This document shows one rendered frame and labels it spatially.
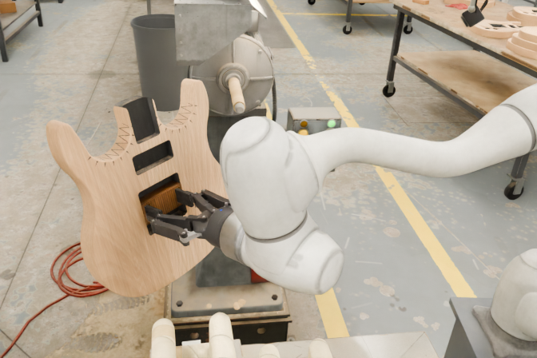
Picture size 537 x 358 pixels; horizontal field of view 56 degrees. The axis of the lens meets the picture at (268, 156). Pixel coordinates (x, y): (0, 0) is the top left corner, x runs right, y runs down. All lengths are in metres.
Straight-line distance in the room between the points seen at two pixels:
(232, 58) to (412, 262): 1.76
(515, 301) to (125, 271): 0.97
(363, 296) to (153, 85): 2.56
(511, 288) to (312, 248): 0.81
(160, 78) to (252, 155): 3.65
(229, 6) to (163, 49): 3.04
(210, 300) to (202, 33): 1.22
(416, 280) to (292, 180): 2.15
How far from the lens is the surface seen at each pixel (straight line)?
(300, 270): 0.76
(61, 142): 0.91
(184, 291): 2.15
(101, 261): 1.01
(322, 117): 1.62
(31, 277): 2.82
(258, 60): 1.52
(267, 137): 0.67
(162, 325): 0.77
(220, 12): 1.18
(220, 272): 2.12
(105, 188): 0.97
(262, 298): 2.12
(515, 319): 1.51
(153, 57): 4.24
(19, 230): 3.16
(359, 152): 0.77
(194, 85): 1.05
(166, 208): 1.06
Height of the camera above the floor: 1.77
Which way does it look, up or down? 29 degrees down
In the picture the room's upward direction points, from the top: 3 degrees clockwise
